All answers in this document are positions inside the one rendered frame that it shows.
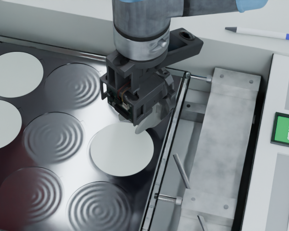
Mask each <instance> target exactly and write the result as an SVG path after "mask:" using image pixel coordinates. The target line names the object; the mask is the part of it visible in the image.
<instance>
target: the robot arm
mask: <svg viewBox="0 0 289 231"><path fill-rule="evenodd" d="M267 2H268V0H112V14H113V38H114V45H115V47H116V50H115V51H113V52H112V53H111V54H109V55H108V56H107V57H106V71H107V72H106V73H105V74H104V75H102V76H101V77H100V92H101V99H102V100H104V99H105V98H106V97H107V103H108V104H110V105H111V106H112V107H113V108H114V109H115V110H116V111H117V112H118V113H119V116H118V119H119V121H124V120H126V119H127V120H129V121H130V122H132V123H133V126H134V127H135V126H136V125H138V124H139V123H140V124H139V125H138V126H137V128H136V130H135V134H140V133H141V132H143V131H144V130H146V129H148V128H152V127H155V126H156V125H158V124H159V123H160V122H161V121H162V120H163V119H164V118H165V117H166V116H167V115H168V114H169V113H170V112H171V111H172V110H173V109H174V108H175V106H176V97H175V95H176V91H175V90H174V83H173V82H174V81H173V79H172V76H171V74H170V72H169V71H168V70H166V69H165V68H166V66H169V65H172V64H174V63H177V62H180V61H183V60H185V59H187V58H190V57H193V56H195V55H198V54H199V53H200V51H201V48H202V46H203V44H204V42H203V41H202V40H201V39H199V38H198V37H196V36H195V35H193V34H192V33H191V32H189V31H187V30H186V29H184V28H182V27H181V28H178V29H175V30H172V31H170V22H171V18H173V17H191V16H201V15H210V14H219V13H229V12H238V11H239V12H240V13H243V12H245V11H249V10H255V9H261V8H263V7H264V6H265V5H266V4H267ZM103 83H104V84H106V91H105V92H104V88H103Z"/></svg>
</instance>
